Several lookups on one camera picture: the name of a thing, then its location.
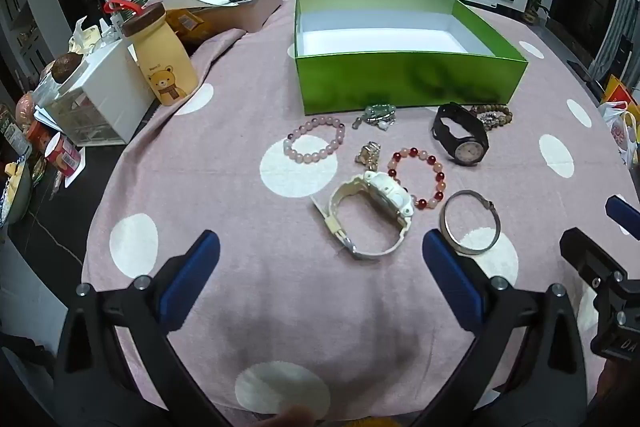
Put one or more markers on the white plastic bag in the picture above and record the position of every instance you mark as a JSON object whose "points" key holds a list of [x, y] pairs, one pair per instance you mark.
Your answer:
{"points": [[622, 132]]}

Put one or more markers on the green cardboard box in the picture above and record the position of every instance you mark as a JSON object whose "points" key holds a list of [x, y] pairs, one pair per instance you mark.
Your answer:
{"points": [[400, 77]]}

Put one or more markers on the bowl with yellow food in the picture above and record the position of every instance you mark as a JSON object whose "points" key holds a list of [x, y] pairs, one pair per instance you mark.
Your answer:
{"points": [[15, 192]]}

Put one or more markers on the yellow paper bag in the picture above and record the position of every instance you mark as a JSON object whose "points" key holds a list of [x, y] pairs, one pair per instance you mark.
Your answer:
{"points": [[617, 92]]}

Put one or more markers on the small potted plant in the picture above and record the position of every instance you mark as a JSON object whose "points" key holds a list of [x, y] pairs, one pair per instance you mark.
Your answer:
{"points": [[534, 9]]}

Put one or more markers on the yellow snack bag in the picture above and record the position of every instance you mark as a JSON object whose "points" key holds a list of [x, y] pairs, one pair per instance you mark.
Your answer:
{"points": [[190, 24]]}

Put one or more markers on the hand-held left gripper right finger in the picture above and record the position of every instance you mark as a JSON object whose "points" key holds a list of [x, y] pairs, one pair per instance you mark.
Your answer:
{"points": [[450, 277]]}

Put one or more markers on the black wristwatch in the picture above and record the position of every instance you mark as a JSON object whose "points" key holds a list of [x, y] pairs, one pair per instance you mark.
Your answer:
{"points": [[467, 152]]}

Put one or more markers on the silver bangle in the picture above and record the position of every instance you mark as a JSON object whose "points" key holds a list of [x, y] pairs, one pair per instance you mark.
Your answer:
{"points": [[480, 248]]}

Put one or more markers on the brown round object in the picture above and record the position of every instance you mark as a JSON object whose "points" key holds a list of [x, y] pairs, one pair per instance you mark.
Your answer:
{"points": [[67, 67]]}

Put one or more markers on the gold charm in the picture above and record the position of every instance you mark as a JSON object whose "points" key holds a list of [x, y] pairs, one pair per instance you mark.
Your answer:
{"points": [[369, 154]]}

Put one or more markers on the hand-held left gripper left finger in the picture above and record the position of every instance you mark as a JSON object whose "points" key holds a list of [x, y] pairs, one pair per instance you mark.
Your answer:
{"points": [[192, 277]]}

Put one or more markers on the grey curtain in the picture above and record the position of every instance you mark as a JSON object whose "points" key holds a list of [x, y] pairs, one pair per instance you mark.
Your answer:
{"points": [[617, 32]]}

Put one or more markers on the pink polka dot tablecloth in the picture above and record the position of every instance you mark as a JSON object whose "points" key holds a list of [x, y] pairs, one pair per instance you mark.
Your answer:
{"points": [[300, 307]]}

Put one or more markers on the white drawer organizer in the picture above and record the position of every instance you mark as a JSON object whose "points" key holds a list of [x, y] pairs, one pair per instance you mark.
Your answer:
{"points": [[107, 77]]}

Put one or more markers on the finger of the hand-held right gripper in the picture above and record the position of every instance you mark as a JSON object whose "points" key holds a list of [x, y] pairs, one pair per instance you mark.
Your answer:
{"points": [[590, 257], [625, 217]]}

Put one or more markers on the white wristwatch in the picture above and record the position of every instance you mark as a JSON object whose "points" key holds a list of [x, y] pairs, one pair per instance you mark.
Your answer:
{"points": [[387, 194]]}

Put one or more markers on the yellow bear bottle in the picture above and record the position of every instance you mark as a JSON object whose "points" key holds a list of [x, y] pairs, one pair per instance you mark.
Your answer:
{"points": [[165, 67]]}

